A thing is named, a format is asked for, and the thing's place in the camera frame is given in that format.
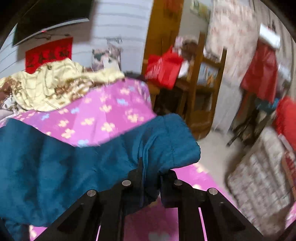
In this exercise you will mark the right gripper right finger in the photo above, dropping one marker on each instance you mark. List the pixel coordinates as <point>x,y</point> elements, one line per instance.
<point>204,215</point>

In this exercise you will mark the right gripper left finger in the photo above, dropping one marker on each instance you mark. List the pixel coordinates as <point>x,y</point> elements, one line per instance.
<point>99,215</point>

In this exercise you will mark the teal puffer jacket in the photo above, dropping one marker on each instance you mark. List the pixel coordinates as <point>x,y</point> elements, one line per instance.
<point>41,176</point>

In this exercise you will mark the patterned blanket bundle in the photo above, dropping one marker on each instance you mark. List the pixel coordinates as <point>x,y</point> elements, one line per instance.
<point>259,185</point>

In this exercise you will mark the pink floral bed sheet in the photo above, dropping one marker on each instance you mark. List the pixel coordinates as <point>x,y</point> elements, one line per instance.
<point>103,114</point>

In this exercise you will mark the wooden shelf rack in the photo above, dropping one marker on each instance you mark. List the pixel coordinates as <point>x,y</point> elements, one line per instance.
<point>194,95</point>

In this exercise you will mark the yellow brown floral quilt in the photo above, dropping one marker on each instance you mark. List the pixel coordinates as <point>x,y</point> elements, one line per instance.
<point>52,86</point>

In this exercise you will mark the red hanging garment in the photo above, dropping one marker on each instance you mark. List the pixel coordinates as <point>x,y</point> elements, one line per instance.
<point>261,76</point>

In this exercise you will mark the red shopping bag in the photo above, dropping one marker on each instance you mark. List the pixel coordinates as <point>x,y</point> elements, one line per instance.
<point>163,71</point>

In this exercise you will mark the red calligraphy banner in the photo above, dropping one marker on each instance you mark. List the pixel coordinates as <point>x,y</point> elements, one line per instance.
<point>50,52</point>

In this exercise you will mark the floral pink curtain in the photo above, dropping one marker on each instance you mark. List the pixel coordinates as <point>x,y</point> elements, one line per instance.
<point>232,26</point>

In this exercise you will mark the wall picture poster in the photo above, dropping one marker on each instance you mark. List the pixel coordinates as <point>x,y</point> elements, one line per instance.
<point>106,57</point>

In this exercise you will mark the black wall television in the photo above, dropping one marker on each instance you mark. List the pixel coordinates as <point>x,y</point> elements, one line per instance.
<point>47,15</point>

